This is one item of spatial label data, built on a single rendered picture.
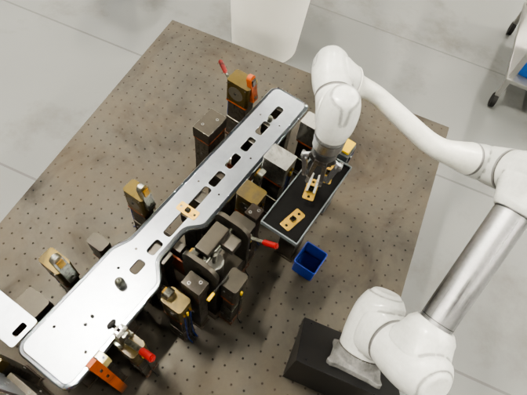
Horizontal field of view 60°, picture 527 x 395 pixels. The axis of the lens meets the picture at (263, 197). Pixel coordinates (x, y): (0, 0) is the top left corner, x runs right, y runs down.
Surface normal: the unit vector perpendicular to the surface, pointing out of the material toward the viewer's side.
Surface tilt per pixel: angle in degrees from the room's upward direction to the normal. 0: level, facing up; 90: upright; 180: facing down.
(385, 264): 0
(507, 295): 0
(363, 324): 61
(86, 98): 0
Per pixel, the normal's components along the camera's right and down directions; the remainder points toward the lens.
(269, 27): -0.03, 0.90
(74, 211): 0.10, -0.49
